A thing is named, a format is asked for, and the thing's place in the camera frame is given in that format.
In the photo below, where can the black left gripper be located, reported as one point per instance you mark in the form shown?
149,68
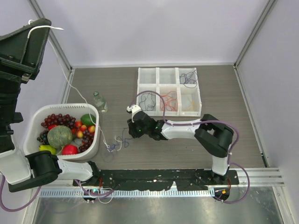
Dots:
21,56

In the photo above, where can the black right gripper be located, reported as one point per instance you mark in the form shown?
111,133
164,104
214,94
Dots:
132,130

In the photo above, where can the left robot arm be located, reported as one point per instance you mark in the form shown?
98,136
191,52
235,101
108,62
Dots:
34,170

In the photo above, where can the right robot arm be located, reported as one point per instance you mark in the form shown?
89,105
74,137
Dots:
215,137

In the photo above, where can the clear plastic bottle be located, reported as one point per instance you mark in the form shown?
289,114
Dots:
99,102

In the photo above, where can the peach nectarine fruits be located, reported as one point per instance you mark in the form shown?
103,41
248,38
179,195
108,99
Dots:
84,131

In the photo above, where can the green lime fruit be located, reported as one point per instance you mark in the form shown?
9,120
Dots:
88,119

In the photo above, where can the white six-compartment organizer tray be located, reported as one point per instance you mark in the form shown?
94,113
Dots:
174,91

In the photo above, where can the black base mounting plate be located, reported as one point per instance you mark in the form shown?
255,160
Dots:
161,179

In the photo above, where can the red grape bunch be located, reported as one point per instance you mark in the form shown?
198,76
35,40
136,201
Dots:
59,120

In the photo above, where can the red apple fruit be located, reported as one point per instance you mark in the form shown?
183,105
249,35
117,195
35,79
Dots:
69,150

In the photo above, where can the green melon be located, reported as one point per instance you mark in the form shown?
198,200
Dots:
59,136

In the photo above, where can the dark grape bunch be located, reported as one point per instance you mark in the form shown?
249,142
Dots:
43,138

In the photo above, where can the yellow pear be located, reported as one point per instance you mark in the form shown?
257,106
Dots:
48,148

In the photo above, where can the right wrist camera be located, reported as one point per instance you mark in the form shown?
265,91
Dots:
135,112

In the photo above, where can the white slotted cable duct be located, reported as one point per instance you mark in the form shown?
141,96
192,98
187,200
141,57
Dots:
73,193

